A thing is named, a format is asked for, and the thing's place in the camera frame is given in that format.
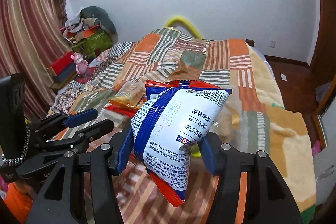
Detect red noodle snack bag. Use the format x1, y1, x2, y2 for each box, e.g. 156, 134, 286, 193
105, 105, 138, 118

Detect shaqima pastry clear packet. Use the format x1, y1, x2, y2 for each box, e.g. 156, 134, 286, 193
108, 81, 145, 109

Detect blue white snack bag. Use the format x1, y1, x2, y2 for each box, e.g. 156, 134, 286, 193
131, 80, 232, 207

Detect pink plush toy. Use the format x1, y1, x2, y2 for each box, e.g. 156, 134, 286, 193
71, 52, 88, 76

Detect red gift box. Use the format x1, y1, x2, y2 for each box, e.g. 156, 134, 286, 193
47, 51, 73, 77

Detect clear plastic storage bin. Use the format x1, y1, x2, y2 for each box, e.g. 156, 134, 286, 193
210, 86, 248, 152

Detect green gift bag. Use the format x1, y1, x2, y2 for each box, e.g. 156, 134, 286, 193
71, 29, 112, 59

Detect striped red curtain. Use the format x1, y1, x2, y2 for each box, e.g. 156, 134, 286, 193
1, 0, 69, 119

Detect patchwork striped bed quilt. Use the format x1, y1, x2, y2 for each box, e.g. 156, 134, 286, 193
50, 28, 270, 223

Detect yellow bed headboard hoop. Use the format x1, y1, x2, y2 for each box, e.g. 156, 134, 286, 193
164, 15, 202, 39

